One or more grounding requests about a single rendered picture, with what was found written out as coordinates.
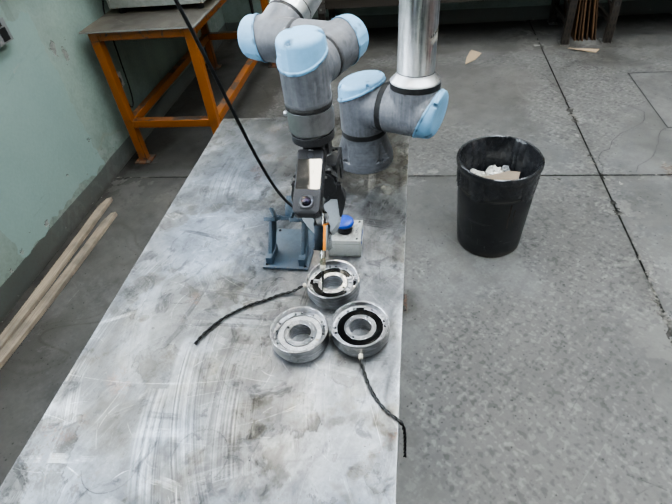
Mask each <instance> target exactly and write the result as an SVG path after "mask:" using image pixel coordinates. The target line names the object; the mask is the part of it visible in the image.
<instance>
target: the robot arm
mask: <svg viewBox="0 0 672 504"><path fill-rule="evenodd" d="M321 2H322V0H271V1H270V2H269V4H268V6H267V7H266V9H265V10H264V12H263V13H262V14H259V13H255V14H249V15H247V16H245V17H244V18H243V19H242V20H241V22H240V24H239V27H238V43H239V47H240V49H241V51H242V52H243V54H244V55H245V56H246V57H248V58H250V59H253V60H257V61H262V62H264V63H268V62H271V63H276V64H277V68H278V70H279V74H280V80H281V86H282V91H283V97H284V103H285V108H286V110H285V111H284V116H287V118H288V124H289V130H290V132H291V137H292V141H293V143H294V144H295V145H297V146H300V147H303V149H300V150H298V153H297V163H296V172H295V173H294V175H293V178H295V181H292V183H291V186H292V191H291V199H292V202H293V204H292V210H293V212H294V213H295V215H296V216H297V217H298V218H302V219H303V221H304V222H305V224H306V225H307V226H308V227H309V229H310V230H311V231H312V232H313V233H314V227H315V225H317V223H316V220H315V218H319V217H320V216H321V215H322V206H323V197H324V198H325V202H324V209H325V211H326V212H327V213H328V216H329V218H328V223H329V224H330V228H329V232H330V233H331V235H335V233H336V232H337V230H338V228H339V226H340V222H341V218H342V214H343V210H344V206H345V203H346V191H345V189H344V188H343V187H342V182H338V177H337V175H338V174H337V171H338V167H339V170H340V178H342V176H343V173H344V170H345V171H347V172H349V173H353V174H361V175H364V174H373V173H377V172H380V171H382V170H384V169H386V168H388V167H389V166H390V165H391V164H392V162H393V148H392V145H391V143H390V140H389V138H388V135H387V133H386V132H389V133H395V134H400V135H405V136H410V137H412V138H423V139H429V138H431V137H433V136H434V135H435V134H436V132H437V131H438V129H439V127H440V125H441V123H442V121H443V118H444V116H445V113H446V109H447V105H448V98H449V96H448V92H447V91H446V90H445V89H441V78H440V77H439V76H438V74H437V73H436V72H435V65H436V52H437V39H438V26H439V13H440V0H399V18H398V51H397V72H396V73H395V74H394V75H393V76H392V77H391V78H390V82H386V81H385V80H386V77H385V75H384V73H383V72H381V71H378V70H365V71H360V72H356V73H353V74H351V75H349V76H347V77H345V78H344V79H343V80H342V81H341V82H340V83H339V86H338V96H339V97H338V102H339V109H340V119H341V130H342V137H341V141H340V145H339V147H333V146H332V140H333V138H334V136H335V133H334V127H335V118H334V109H333V101H332V92H331V82H332V81H333V80H334V79H336V78H337V77H338V76H339V75H340V74H342V73H343V72H344V71H345V70H347V69H348V68H349V67H350V66H352V65H354V64H356V63H357V61H358V60H359V58H360V57H361V56H362V55H363V54H364V53H365V52H366V50H367V47H368V42H369V37H368V32H367V29H366V27H365V25H364V23H363V22H362V21H361V20H360V19H359V18H358V17H356V16H354V15H352V14H342V15H340V16H336V17H334V18H332V19H331V20H330V21H325V20H314V19H312V17H313V15H314V14H315V12H316V10H317V9H318V7H319V5H320V4H321ZM335 150H337V151H338V153H336V152H334V151H335Z"/></svg>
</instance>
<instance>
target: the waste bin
mask: <svg viewBox="0 0 672 504"><path fill-rule="evenodd" d="M456 161H457V180H456V181H457V186H458V194H457V238H458V241H459V243H460V244H461V246H462V247H463V248H465V249H466V250H467V251H469V252H471V253H473V254H476V255H479V256H483V257H500V256H504V255H507V254H509V253H511V252H513V251H514V250H515V249H516V248H517V247H518V245H519V242H520V238H521V235H522V232H523V229H524V225H525V222H526V219H527V216H528V213H529V209H530V206H531V203H532V200H533V196H534V193H535V191H536V188H537V186H538V183H539V180H540V176H541V173H542V171H543V169H544V166H545V158H544V156H543V154H542V153H541V152H540V150H539V149H538V148H537V147H535V146H534V145H533V144H531V143H530V142H528V141H525V140H523V139H520V138H516V137H511V136H502V135H490V136H483V137H478V138H475V139H472V140H470V141H468V142H466V143H465V144H463V145H462V146H461V147H460V148H459V150H458V152H457V157H456ZM494 165H496V167H502V166H503V165H506V166H509V169H510V171H516V172H520V175H519V179H515V180H495V179H489V178H485V177H481V176H479V175H476V174H474V173H472V172H470V171H471V169H472V168H473V169H476V170H477V171H484V173H485V171H486V169H487V168H488V167H489V166H494Z"/></svg>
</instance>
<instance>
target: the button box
mask: <svg viewBox="0 0 672 504"><path fill-rule="evenodd" d="M363 239H364V229H363V220H354V225H353V226H352V227H351V228H349V229H347V230H343V229H339V228H338V230H337V232H336V233H335V235H332V247H333V248H332V249H331V250H329V251H328V252H329V256H352V257H361V254H362V247H363Z"/></svg>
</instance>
